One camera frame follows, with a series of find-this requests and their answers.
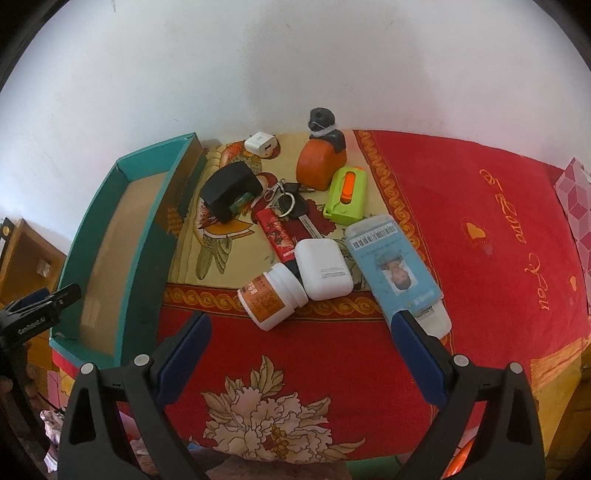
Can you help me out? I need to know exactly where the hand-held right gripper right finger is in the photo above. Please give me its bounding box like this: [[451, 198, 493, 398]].
[[390, 309, 548, 480]]

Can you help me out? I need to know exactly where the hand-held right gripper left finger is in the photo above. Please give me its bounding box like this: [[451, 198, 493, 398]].
[[58, 311, 218, 480]]

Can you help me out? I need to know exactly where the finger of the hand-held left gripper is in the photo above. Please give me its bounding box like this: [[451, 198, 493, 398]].
[[9, 284, 83, 319]]

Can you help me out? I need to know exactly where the white remote control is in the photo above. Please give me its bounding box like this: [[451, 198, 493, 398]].
[[345, 213, 452, 340]]

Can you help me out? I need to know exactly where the blue id card holder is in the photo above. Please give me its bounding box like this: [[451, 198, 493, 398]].
[[347, 219, 445, 326]]

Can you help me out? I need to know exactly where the teal cardboard box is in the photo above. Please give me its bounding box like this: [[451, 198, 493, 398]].
[[48, 133, 208, 370]]

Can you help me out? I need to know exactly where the white pill bottle orange label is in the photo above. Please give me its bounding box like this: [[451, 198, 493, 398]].
[[237, 262, 309, 332]]

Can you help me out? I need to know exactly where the white earbuds case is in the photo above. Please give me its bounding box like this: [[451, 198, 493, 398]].
[[294, 237, 354, 302]]

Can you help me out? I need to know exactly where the red printed tube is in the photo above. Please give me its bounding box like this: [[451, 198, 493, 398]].
[[255, 208, 301, 278]]

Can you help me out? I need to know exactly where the green utility knife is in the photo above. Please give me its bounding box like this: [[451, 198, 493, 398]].
[[322, 166, 368, 226]]

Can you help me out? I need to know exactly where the orange timer with monkey figure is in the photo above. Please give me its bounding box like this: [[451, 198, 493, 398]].
[[295, 107, 348, 190]]

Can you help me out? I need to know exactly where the wooden cabinet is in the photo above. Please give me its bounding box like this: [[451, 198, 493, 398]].
[[0, 217, 68, 315]]

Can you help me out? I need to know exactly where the colourful foam floor mat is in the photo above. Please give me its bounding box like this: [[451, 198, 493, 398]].
[[44, 355, 77, 411]]

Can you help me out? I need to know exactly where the crumpled patterned cloth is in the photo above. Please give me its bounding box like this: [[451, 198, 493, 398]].
[[41, 408, 63, 467]]

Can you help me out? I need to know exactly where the yellow wooden furniture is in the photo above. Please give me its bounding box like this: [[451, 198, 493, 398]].
[[545, 342, 591, 462]]

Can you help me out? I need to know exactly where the black case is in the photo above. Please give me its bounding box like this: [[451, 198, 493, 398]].
[[199, 161, 265, 224]]

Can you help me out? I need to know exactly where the red printed blanket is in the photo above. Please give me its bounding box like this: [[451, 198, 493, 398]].
[[51, 129, 591, 462]]

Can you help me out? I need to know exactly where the bunch of keys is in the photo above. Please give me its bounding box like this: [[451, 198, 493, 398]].
[[252, 178, 324, 241]]

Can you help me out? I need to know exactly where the white charger plug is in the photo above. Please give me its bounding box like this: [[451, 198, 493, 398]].
[[244, 132, 280, 158]]

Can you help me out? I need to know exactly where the pink patterned cloth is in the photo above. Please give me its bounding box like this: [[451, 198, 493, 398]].
[[554, 157, 591, 315]]

